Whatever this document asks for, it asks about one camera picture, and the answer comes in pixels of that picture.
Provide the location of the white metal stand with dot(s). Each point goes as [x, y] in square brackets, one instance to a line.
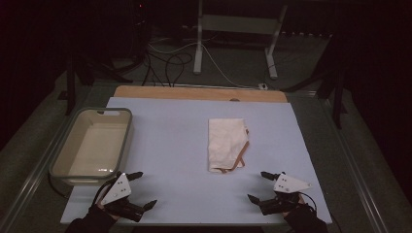
[238, 24]

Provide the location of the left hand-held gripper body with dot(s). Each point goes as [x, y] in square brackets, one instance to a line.
[118, 189]

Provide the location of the light blue table mat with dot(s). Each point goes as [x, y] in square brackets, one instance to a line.
[171, 152]

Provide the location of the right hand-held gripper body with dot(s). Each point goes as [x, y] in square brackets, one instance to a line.
[290, 185]

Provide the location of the wooden table board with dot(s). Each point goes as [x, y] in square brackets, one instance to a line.
[181, 93]

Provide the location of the cream plastic basin grey rim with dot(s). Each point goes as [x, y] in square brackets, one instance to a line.
[97, 145]

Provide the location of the white plug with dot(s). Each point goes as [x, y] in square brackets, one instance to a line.
[262, 86]

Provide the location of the aluminium frame rail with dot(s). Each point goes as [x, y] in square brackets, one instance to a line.
[39, 168]
[353, 168]

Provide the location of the person's left hand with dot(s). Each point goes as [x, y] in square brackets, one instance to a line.
[104, 208]

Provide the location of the person's right hand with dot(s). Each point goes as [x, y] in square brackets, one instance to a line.
[289, 213]

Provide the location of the black tripod stand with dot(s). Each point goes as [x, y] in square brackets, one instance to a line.
[336, 90]
[73, 81]

